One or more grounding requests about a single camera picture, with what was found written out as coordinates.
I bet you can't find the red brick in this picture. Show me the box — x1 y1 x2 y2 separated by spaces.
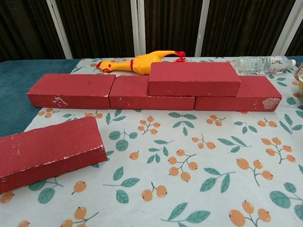
0 116 107 195
148 61 241 97
108 75 196 111
26 73 116 110
193 76 283 112

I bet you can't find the floral fruit print tablecloth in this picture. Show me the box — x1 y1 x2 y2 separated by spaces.
0 56 303 227

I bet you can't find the yellow rubber chicken toy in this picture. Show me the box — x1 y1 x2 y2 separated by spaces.
96 50 187 76

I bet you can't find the clear plastic water bottle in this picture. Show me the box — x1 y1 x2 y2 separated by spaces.
232 55 296 76

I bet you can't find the brown jar with tan lid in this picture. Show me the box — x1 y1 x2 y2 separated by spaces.
294 63 303 79

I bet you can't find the white screen frame post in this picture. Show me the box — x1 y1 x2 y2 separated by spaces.
130 0 140 57
46 0 73 59
272 0 299 57
137 0 146 57
195 0 210 57

